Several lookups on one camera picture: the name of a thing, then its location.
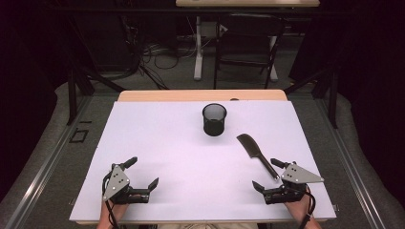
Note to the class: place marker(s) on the black comb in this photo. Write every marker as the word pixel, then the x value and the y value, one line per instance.
pixel 251 146

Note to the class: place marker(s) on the aluminium floor rail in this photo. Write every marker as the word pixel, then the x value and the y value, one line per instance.
pixel 44 171
pixel 350 171

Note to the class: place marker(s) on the white-legged wooden desk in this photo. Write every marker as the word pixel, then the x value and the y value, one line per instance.
pixel 248 3

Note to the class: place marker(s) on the person's left hand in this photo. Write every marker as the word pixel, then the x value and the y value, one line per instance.
pixel 112 210

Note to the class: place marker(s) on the black mesh pen cup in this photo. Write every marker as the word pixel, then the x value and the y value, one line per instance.
pixel 214 122

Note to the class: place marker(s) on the person's right hand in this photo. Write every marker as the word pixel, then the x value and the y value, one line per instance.
pixel 301 210

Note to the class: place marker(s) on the light wooden table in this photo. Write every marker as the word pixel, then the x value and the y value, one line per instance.
pixel 178 95

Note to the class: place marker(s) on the black metal stand frame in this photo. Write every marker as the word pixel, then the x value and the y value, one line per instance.
pixel 72 95
pixel 332 95

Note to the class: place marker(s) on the white box under desk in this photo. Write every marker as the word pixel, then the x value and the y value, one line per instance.
pixel 211 29

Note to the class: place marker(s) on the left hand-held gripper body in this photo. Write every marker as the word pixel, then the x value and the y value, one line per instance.
pixel 116 183

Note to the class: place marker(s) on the black horizontal crossbar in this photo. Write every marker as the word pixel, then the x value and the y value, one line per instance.
pixel 127 10

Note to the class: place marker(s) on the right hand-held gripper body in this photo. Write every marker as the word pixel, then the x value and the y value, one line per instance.
pixel 297 175

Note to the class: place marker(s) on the white table cover sheet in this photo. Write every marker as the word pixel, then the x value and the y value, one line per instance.
pixel 191 171

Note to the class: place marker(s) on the black folding chair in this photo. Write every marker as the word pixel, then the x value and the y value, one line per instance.
pixel 248 35

